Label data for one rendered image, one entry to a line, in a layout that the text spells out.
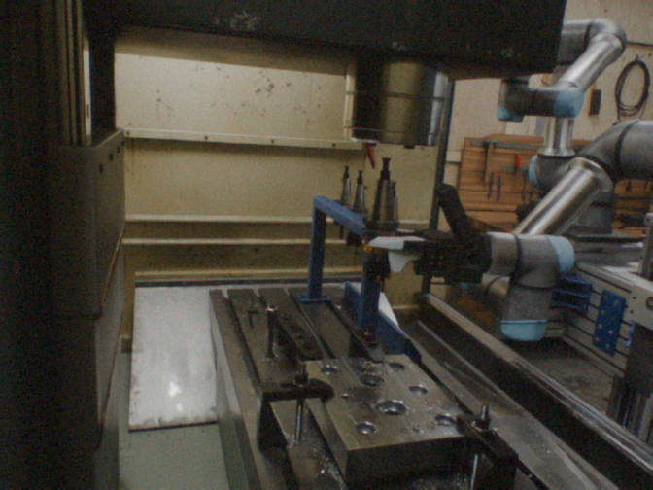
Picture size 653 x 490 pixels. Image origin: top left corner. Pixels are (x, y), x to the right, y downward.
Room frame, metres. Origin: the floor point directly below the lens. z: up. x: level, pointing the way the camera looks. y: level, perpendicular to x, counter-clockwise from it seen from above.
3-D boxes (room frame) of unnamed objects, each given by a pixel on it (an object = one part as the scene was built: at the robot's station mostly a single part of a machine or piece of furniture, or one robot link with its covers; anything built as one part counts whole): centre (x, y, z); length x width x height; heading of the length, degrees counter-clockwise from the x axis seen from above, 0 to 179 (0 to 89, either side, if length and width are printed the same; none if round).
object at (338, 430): (0.86, -0.12, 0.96); 0.29 x 0.23 x 0.05; 18
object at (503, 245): (0.92, -0.30, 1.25); 0.08 x 0.05 x 0.08; 7
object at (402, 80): (0.89, -0.09, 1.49); 0.16 x 0.16 x 0.12
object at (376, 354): (1.04, -0.10, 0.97); 0.13 x 0.03 x 0.15; 18
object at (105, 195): (0.76, 0.33, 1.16); 0.48 x 0.05 x 0.51; 18
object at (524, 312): (0.94, -0.37, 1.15); 0.11 x 0.08 x 0.11; 17
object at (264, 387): (0.84, 0.03, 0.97); 0.13 x 0.03 x 0.15; 108
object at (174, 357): (1.51, 0.10, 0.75); 0.89 x 0.70 x 0.26; 108
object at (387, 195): (0.89, -0.09, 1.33); 0.04 x 0.04 x 0.07
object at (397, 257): (0.86, -0.12, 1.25); 0.09 x 0.03 x 0.06; 110
